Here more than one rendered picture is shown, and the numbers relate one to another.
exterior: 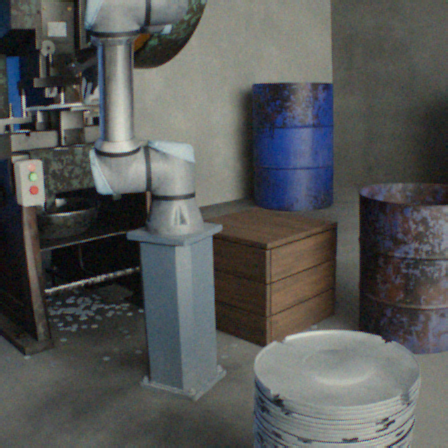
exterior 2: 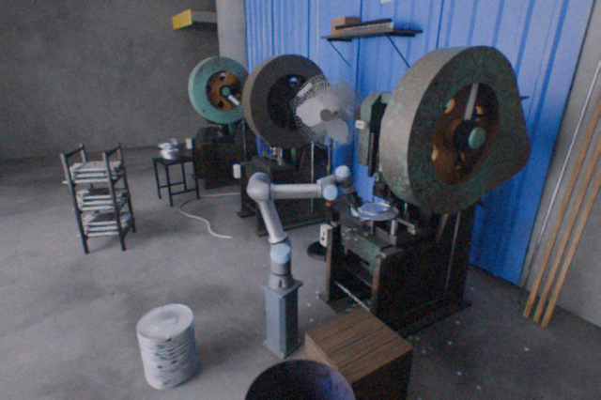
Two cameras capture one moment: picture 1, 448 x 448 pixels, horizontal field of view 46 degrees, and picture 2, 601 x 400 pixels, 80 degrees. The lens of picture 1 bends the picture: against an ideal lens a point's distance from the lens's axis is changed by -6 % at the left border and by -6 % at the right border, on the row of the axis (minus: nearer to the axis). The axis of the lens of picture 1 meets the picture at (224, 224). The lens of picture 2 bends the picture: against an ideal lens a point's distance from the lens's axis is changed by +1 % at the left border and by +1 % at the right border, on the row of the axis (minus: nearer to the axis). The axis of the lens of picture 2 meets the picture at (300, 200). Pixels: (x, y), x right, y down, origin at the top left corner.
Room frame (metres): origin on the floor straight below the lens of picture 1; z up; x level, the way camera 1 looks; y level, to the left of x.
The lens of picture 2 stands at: (1.90, -1.59, 1.66)
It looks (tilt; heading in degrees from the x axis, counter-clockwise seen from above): 21 degrees down; 102
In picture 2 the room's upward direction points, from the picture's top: straight up
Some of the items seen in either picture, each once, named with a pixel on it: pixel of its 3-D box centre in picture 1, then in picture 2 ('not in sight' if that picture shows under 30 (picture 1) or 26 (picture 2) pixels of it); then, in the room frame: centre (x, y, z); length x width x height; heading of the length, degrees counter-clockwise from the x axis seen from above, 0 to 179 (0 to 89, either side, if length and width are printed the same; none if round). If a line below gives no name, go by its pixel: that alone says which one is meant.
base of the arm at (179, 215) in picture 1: (173, 210); (281, 276); (1.43, 0.13, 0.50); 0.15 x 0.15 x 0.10
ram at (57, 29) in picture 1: (52, 38); (388, 171); (2.00, 0.60, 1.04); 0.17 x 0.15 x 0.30; 42
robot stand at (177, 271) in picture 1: (179, 308); (282, 315); (1.43, 0.13, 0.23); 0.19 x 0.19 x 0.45; 61
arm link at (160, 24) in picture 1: (161, 12); (292, 192); (1.49, 0.15, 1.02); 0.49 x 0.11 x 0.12; 14
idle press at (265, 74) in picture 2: not in sight; (301, 142); (1.13, 2.15, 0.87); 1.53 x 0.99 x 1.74; 40
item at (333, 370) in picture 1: (337, 365); (165, 321); (0.86, -0.19, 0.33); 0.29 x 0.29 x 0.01
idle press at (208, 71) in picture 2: not in sight; (237, 121); (-0.11, 3.41, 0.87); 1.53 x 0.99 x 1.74; 45
